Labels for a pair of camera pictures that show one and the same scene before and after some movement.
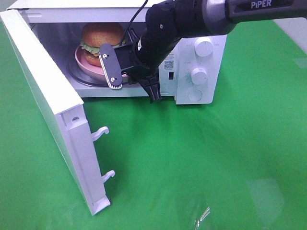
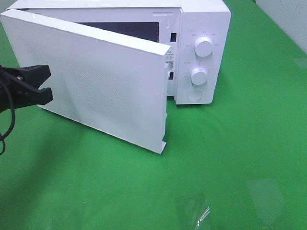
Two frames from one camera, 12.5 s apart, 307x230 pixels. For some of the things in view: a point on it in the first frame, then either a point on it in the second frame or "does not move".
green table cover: x=240 y=163 does not move
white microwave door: x=65 y=105 → x=114 y=84
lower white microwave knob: x=199 y=76 does not move
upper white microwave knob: x=204 y=47 does not move
